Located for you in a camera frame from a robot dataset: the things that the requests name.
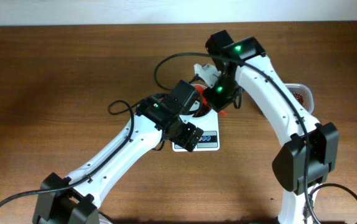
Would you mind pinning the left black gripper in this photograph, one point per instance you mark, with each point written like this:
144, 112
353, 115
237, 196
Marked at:
182, 139

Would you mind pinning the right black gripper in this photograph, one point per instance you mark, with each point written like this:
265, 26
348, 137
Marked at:
218, 104

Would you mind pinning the red measuring scoop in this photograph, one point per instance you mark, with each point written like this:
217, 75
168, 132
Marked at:
200, 89

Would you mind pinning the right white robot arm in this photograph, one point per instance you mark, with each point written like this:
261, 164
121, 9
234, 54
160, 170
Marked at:
309, 149

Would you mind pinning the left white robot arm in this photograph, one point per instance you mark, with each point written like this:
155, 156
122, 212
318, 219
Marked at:
77, 197

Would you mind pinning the grey-white bowl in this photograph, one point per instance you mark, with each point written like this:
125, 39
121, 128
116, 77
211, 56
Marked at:
203, 118

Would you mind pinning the beans in bowl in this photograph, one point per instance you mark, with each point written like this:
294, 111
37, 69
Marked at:
205, 109

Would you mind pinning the white kitchen scale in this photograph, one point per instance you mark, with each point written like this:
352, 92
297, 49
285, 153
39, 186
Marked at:
210, 140

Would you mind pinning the red adzuki beans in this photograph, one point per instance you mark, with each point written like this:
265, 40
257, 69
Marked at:
299, 98

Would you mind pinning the clear plastic container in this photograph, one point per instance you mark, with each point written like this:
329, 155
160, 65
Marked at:
305, 92

